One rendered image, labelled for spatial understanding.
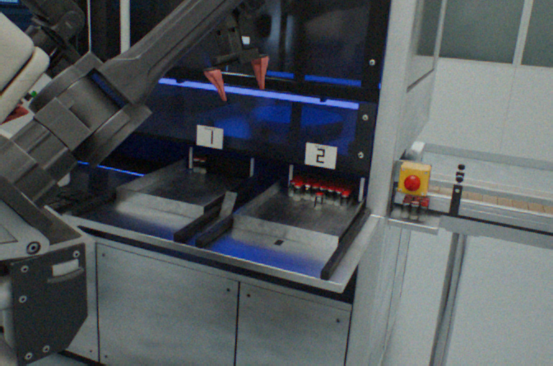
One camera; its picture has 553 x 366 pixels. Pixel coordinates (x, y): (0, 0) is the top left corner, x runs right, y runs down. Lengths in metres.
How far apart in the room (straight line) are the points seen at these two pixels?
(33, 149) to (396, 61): 0.93
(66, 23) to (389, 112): 0.77
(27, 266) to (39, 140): 0.23
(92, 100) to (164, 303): 1.26
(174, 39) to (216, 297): 1.16
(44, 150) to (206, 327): 1.26
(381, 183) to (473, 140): 4.67
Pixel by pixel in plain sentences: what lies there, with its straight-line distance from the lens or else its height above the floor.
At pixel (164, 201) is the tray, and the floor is 0.91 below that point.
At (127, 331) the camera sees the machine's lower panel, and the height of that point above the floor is 0.27.
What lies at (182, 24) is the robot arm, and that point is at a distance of 0.65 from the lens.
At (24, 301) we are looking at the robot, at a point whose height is 0.99.
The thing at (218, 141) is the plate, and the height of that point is 1.01.
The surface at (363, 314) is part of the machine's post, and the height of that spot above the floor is 0.58.
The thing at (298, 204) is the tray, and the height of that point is 0.88.
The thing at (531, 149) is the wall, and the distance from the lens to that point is 6.04.
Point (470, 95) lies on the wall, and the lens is 5.93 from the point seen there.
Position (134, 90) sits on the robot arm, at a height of 1.28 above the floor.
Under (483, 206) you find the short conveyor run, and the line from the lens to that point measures 1.47.
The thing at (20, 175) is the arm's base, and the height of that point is 1.20.
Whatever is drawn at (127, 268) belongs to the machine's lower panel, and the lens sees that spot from 1.84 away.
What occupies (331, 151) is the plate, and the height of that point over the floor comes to 1.04.
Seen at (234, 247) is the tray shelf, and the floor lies 0.88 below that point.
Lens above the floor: 1.38
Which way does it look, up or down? 16 degrees down
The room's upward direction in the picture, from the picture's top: 4 degrees clockwise
